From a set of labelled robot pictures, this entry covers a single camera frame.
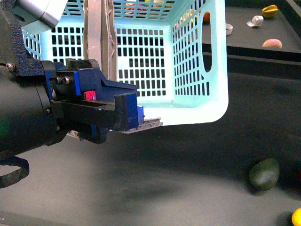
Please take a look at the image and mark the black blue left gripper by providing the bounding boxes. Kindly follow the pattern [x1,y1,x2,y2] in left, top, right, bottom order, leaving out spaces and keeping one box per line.
[40,59,140,144]

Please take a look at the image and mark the light blue plastic basket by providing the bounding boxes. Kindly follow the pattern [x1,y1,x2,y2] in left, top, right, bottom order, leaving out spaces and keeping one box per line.
[23,0,229,125]

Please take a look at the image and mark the yellow mango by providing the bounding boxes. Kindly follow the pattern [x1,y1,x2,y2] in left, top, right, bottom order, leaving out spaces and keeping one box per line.
[291,208,301,226]

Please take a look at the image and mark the orange persimmon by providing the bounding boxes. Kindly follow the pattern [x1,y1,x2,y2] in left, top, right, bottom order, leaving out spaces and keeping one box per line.
[203,11,210,23]

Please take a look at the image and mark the black display tray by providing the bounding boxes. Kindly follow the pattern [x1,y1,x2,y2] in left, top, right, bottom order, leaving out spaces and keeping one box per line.
[202,4,301,62]

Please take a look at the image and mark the green avocado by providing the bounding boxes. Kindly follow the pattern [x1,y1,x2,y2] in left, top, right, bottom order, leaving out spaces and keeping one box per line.
[248,158,280,191]

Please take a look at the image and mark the pink peach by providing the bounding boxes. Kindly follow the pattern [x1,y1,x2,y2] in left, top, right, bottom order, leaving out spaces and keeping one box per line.
[262,39,282,48]

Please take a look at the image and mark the yellow starfruit far right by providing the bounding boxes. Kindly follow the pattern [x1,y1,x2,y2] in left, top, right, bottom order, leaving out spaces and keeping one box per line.
[262,5,279,18]

